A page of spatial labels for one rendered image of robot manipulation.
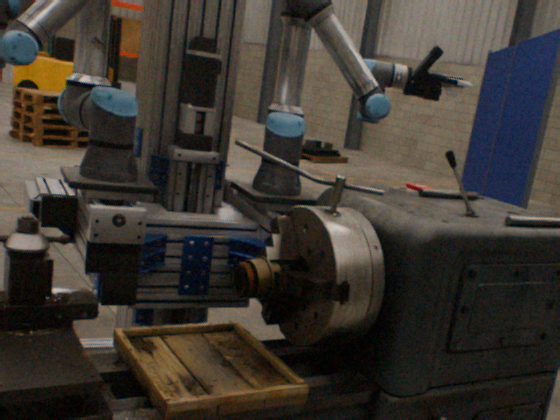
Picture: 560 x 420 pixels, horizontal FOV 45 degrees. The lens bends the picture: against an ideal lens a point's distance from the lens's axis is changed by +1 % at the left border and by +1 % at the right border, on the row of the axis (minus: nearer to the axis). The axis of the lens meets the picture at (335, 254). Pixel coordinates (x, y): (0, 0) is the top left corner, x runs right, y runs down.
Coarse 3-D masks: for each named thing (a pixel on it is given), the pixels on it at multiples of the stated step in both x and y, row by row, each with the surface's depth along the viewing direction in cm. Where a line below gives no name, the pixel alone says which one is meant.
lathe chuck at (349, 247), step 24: (312, 216) 145; (336, 216) 145; (312, 240) 145; (336, 240) 139; (360, 240) 142; (312, 264) 145; (336, 264) 137; (360, 264) 140; (360, 288) 140; (288, 312) 153; (312, 312) 145; (336, 312) 138; (360, 312) 142; (288, 336) 153; (312, 336) 144
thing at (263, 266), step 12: (240, 264) 140; (252, 264) 141; (264, 264) 142; (276, 264) 145; (240, 276) 144; (252, 276) 139; (264, 276) 140; (240, 288) 144; (252, 288) 139; (264, 288) 141
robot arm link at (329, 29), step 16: (288, 0) 196; (304, 0) 191; (320, 0) 191; (304, 16) 194; (320, 16) 192; (336, 16) 196; (320, 32) 195; (336, 32) 194; (336, 48) 195; (352, 48) 196; (336, 64) 199; (352, 64) 197; (352, 80) 199; (368, 80) 199; (368, 96) 199; (384, 96) 199; (368, 112) 199; (384, 112) 199
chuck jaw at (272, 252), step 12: (276, 216) 150; (288, 216) 151; (276, 228) 150; (288, 228) 150; (264, 240) 150; (276, 240) 147; (288, 240) 149; (264, 252) 146; (276, 252) 146; (288, 252) 148; (288, 264) 151
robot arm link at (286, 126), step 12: (276, 120) 197; (288, 120) 197; (300, 120) 200; (276, 132) 197; (288, 132) 197; (300, 132) 200; (264, 144) 201; (276, 144) 198; (288, 144) 198; (300, 144) 201; (276, 156) 199; (288, 156) 199
